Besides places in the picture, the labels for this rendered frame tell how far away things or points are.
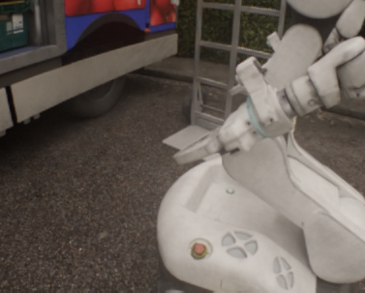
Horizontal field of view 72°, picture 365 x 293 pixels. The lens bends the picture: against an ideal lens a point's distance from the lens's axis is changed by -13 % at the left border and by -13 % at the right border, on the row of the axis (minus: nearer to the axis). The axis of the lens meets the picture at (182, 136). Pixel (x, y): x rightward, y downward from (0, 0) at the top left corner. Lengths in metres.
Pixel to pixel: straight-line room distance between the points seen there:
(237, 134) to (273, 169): 0.23
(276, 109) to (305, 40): 0.22
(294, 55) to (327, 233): 0.44
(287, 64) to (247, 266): 0.46
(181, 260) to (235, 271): 0.14
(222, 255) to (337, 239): 0.30
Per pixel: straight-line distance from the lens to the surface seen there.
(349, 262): 0.86
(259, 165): 0.68
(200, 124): 2.06
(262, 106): 0.45
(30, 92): 1.60
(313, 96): 0.45
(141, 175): 1.55
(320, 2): 0.58
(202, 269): 0.72
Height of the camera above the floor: 0.91
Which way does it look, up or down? 28 degrees down
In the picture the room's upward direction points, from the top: 2 degrees clockwise
